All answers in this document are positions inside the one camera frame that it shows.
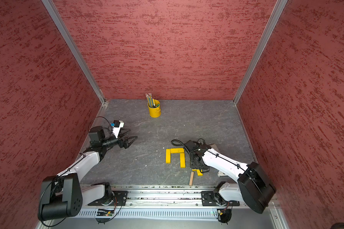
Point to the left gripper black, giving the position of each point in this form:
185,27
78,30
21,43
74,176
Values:
125,143

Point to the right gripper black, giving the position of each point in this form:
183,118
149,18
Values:
192,165

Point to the yellow block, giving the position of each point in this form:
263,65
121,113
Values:
198,172
182,160
176,150
168,156

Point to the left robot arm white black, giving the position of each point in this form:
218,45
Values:
61,195

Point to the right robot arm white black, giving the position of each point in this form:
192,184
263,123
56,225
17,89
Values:
255,188

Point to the natural wooden block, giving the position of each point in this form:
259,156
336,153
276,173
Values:
191,178

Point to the grey wooden plank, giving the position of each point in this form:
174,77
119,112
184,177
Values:
214,147

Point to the white small part on table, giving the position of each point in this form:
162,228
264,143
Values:
221,174

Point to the yellow metal pencil bucket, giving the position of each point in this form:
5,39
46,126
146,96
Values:
155,110

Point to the bundle of coloured pencils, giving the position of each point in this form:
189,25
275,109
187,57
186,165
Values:
150,100

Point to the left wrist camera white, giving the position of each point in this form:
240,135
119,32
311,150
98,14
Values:
117,127

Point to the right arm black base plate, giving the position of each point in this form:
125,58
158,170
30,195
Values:
209,199

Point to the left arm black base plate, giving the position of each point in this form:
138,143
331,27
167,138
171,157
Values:
118,198

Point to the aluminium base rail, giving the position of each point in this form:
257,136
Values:
168,197

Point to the white slotted cable duct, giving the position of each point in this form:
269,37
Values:
168,214

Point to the left aluminium corner post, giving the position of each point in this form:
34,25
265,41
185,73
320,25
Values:
55,16

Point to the aluminium corner post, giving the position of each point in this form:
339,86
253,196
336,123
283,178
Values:
55,16
269,28

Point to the right aluminium corner post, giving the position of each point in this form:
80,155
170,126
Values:
269,28

